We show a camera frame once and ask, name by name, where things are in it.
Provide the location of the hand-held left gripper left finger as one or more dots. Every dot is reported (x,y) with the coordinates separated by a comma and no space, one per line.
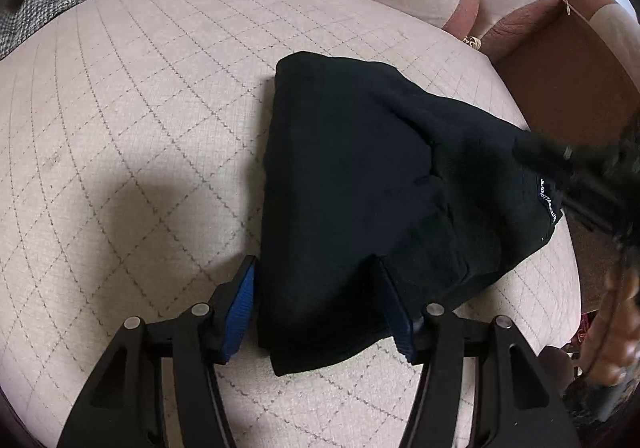
(239,313)

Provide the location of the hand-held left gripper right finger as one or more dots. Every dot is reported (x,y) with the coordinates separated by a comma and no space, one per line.
(400,320)

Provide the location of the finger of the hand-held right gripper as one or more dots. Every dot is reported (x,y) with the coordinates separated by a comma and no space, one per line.
(542,155)

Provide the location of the black pants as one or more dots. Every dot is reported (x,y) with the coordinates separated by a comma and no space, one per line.
(360,188)

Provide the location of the person's right hand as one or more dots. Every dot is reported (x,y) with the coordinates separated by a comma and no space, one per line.
(617,328)

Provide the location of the brown and pink armchair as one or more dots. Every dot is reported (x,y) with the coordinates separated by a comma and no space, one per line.
(560,57)

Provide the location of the pink quilted sofa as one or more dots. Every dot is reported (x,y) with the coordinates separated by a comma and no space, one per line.
(150,152)

